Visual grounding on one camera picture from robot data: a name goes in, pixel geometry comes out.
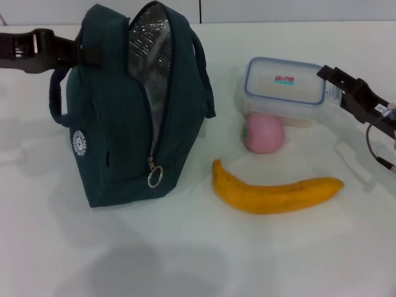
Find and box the yellow banana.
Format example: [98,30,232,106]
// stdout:
[212,158,345,215]

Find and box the right arm cable with plug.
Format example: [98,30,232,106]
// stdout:
[366,122,396,171]

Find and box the clear food container blue lid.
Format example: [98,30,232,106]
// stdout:
[236,56,343,128]

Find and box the pink toy apple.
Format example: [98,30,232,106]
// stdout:
[240,113,286,154]

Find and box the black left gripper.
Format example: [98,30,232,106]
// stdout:
[0,28,103,75]

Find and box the silver zipper pull ring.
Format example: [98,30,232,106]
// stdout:
[147,156,164,189]

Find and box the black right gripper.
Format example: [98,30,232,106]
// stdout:
[317,64,396,140]

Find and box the dark teal insulated lunch bag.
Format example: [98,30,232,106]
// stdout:
[49,0,217,209]

